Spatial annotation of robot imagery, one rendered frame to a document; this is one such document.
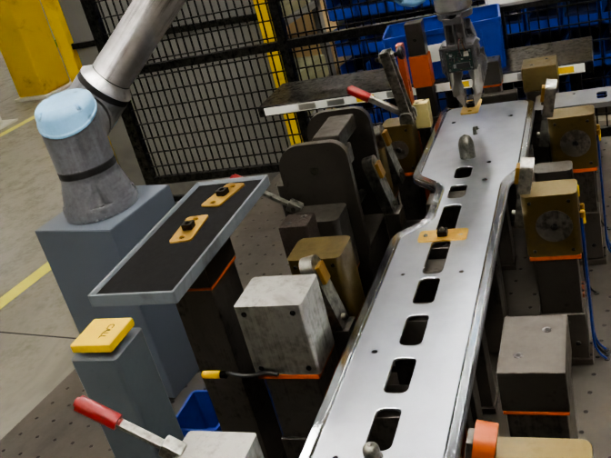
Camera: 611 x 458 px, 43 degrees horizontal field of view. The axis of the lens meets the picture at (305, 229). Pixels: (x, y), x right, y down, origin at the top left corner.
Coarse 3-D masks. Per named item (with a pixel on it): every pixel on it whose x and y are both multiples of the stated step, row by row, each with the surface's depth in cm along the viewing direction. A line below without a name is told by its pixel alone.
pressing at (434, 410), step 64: (448, 128) 178; (512, 128) 169; (448, 192) 148; (384, 256) 131; (448, 256) 126; (384, 320) 114; (448, 320) 110; (384, 384) 101; (448, 384) 98; (320, 448) 93; (448, 448) 88
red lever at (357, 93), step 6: (348, 90) 174; (354, 90) 174; (360, 90) 174; (354, 96) 175; (360, 96) 174; (366, 96) 174; (372, 96) 174; (366, 102) 175; (372, 102) 174; (378, 102) 174; (384, 102) 174; (384, 108) 174; (390, 108) 174; (396, 108) 173
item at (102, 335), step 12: (96, 324) 100; (108, 324) 99; (120, 324) 98; (132, 324) 99; (84, 336) 98; (96, 336) 97; (108, 336) 96; (120, 336) 97; (72, 348) 97; (84, 348) 96; (96, 348) 95; (108, 348) 95
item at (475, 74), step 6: (480, 66) 163; (468, 72) 164; (474, 72) 161; (480, 72) 163; (474, 78) 164; (480, 78) 164; (474, 84) 165; (480, 84) 164; (474, 90) 166; (480, 90) 165; (474, 96) 166; (480, 96) 166; (474, 102) 167
